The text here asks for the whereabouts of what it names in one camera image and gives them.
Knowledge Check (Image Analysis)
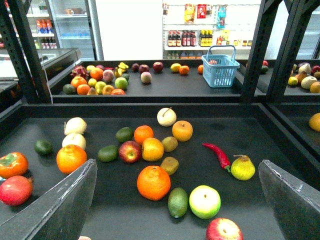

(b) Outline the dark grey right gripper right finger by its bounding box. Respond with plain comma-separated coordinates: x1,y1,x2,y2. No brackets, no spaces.
258,159,320,240

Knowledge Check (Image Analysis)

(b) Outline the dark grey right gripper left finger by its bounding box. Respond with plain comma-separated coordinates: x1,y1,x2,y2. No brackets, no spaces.
0,159,98,240

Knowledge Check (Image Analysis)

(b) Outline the blue basket far shelf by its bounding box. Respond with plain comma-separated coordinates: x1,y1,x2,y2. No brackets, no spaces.
201,45,240,88

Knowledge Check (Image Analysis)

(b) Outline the far yellow lemon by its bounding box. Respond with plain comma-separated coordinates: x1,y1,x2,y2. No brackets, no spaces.
170,63,181,73

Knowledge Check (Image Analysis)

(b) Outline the red pomegranate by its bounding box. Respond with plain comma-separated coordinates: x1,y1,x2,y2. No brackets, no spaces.
0,175,33,207

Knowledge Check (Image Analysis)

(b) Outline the bumpy orange left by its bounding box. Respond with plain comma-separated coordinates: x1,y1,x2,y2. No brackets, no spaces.
56,144,88,175

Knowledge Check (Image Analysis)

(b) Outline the yellow pear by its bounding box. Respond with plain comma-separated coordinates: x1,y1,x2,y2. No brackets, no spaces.
230,154,256,181

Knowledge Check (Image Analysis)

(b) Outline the orange persimmon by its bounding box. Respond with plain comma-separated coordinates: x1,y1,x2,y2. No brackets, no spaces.
0,152,29,179

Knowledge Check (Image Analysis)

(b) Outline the dark avocado left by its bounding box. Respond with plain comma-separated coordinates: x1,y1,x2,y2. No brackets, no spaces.
34,139,53,156

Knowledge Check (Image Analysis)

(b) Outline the white pear lower left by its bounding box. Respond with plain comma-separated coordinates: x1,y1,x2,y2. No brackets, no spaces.
62,133,87,150

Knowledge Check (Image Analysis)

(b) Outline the green lime lower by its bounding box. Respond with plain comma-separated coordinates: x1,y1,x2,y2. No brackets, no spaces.
97,145,118,163

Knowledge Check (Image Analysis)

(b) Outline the green lime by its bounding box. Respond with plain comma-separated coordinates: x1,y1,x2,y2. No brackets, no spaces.
97,145,118,163
115,126,134,143

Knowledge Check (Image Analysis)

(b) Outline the red apple front edge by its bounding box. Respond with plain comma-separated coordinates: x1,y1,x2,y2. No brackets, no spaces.
206,218,244,240

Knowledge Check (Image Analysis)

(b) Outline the red chili pepper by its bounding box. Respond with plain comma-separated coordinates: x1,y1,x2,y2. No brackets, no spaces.
202,143,231,173

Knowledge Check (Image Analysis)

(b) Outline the orange in right tray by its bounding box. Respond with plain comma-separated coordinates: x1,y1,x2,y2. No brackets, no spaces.
308,112,320,132

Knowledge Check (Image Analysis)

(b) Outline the white pear upper left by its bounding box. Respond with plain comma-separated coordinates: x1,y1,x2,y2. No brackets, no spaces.
63,117,87,136

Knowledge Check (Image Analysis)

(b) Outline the green apple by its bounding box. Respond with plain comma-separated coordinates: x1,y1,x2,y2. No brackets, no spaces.
114,77,128,90
189,185,221,220

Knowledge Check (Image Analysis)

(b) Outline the red apple centre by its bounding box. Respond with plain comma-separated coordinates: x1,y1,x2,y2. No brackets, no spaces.
118,140,142,164

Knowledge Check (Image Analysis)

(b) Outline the large orange front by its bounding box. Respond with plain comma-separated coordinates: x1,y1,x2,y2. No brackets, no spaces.
136,165,171,201

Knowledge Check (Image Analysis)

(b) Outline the green lime upper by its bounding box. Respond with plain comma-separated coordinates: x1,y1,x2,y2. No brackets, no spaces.
115,126,134,143

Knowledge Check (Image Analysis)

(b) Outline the black near fruit tray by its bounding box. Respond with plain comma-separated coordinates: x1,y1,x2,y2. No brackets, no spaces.
0,103,320,240

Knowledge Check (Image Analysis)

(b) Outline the yellow orange apple centre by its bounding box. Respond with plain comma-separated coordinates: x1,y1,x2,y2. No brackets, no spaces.
142,137,164,162

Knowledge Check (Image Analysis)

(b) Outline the small orange centre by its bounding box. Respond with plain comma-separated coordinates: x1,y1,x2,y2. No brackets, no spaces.
133,125,154,145

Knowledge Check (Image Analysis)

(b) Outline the dark green avocado front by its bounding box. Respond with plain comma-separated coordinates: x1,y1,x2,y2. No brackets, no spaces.
167,187,189,219

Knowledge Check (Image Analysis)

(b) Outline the kiwi lower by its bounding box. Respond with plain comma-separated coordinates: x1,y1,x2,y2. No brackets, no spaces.
160,156,179,176

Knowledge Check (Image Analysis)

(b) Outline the kiwi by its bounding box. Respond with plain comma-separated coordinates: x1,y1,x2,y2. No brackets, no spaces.
160,156,179,176
161,136,178,153

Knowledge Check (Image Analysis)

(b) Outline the kiwi upper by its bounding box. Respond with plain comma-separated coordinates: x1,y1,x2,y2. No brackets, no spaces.
161,136,178,153

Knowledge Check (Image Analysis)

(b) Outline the golden apple rear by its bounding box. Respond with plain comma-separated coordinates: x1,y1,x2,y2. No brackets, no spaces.
172,120,193,142

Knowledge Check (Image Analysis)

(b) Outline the white round pear rear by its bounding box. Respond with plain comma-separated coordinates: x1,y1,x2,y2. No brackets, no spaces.
156,107,177,127

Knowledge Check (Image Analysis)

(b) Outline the far green apple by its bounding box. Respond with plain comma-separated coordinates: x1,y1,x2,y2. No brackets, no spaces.
114,77,128,90

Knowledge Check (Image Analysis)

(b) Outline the far dragon fruit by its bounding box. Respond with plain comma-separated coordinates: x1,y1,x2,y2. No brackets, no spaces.
70,65,89,79

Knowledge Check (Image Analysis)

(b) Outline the far peach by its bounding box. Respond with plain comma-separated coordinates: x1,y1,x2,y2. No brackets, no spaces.
140,71,152,84

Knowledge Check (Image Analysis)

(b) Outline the far orange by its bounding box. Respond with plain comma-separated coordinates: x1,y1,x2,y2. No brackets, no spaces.
179,65,190,76

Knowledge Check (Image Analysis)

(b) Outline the far dark red apple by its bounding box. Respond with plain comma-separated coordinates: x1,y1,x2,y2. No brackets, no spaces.
152,61,164,74

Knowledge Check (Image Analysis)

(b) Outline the black shelf post left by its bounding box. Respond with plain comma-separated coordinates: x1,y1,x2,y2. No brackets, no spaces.
0,0,53,104

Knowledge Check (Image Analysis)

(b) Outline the black shelf post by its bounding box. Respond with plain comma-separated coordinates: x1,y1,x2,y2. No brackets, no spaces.
0,0,53,104
240,0,291,103

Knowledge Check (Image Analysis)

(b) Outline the black shelf post right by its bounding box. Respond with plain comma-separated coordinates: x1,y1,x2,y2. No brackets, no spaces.
240,0,291,103

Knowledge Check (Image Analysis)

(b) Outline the white wall shelf with bottles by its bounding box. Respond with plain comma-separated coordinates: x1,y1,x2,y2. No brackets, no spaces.
162,0,261,60

